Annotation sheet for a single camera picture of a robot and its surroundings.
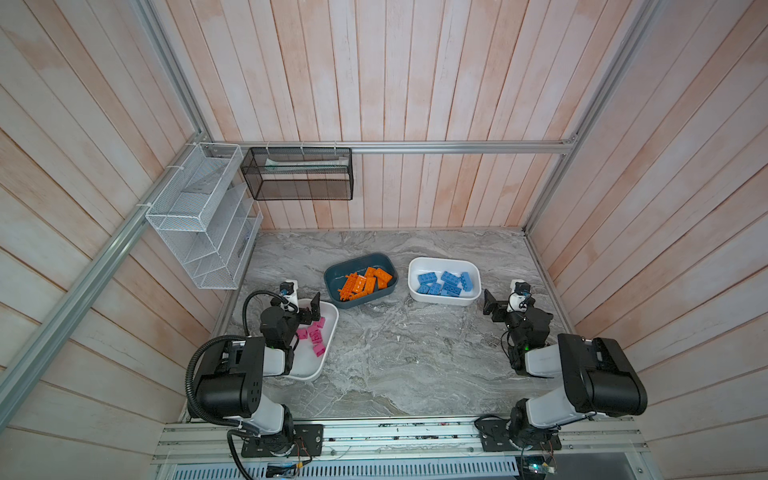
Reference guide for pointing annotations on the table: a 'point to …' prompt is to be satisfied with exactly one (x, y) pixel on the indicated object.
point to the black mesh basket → (300, 173)
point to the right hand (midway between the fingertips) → (502, 289)
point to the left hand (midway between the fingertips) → (305, 295)
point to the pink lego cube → (320, 323)
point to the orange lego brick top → (370, 273)
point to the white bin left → (307, 366)
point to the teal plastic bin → (335, 277)
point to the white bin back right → (438, 265)
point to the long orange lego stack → (353, 283)
